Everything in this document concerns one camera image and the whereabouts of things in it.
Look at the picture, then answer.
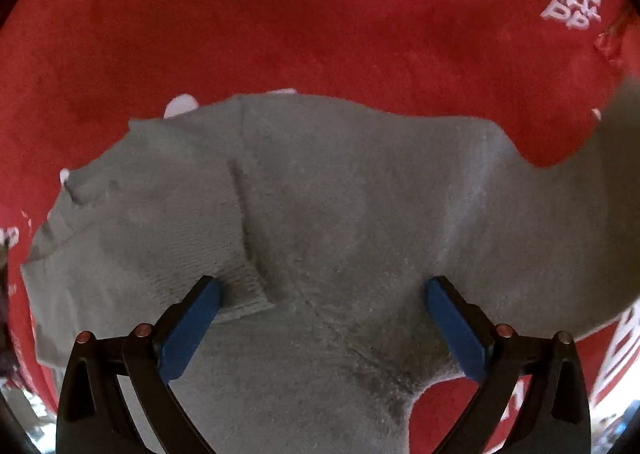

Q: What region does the grey fleece garment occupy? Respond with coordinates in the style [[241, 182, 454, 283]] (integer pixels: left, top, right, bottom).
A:
[[20, 79, 640, 454]]

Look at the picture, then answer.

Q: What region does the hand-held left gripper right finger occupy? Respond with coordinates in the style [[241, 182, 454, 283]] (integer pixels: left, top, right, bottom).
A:
[[425, 275, 592, 454]]

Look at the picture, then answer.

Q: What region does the red blanket with white print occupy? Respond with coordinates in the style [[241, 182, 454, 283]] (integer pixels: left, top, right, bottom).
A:
[[0, 0, 640, 454]]

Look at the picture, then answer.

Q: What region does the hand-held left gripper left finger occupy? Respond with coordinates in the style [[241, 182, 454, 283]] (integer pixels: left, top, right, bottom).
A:
[[56, 275, 224, 454]]

